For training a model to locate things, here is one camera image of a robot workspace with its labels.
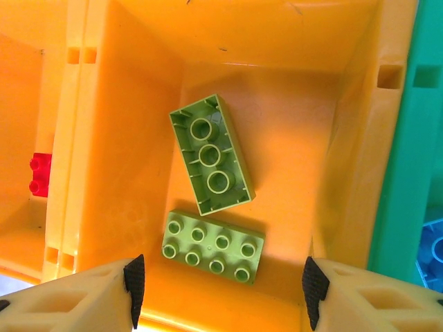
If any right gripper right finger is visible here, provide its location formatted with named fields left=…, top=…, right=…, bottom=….
left=301, top=256, right=443, bottom=332

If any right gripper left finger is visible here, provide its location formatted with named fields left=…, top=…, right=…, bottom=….
left=0, top=254, right=145, bottom=332

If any blue lego brick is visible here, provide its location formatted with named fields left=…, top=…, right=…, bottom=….
left=415, top=217, right=443, bottom=290

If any red lego brick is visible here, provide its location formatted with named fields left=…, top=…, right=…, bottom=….
left=29, top=151, right=53, bottom=198

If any green lego brick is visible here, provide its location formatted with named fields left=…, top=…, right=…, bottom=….
left=161, top=209, right=266, bottom=286
left=168, top=93, right=257, bottom=217

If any green plastic bin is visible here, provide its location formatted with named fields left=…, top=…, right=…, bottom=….
left=366, top=0, right=443, bottom=298

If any orange plastic bin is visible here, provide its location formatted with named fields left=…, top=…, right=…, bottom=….
left=60, top=0, right=422, bottom=332
left=0, top=0, right=87, bottom=286

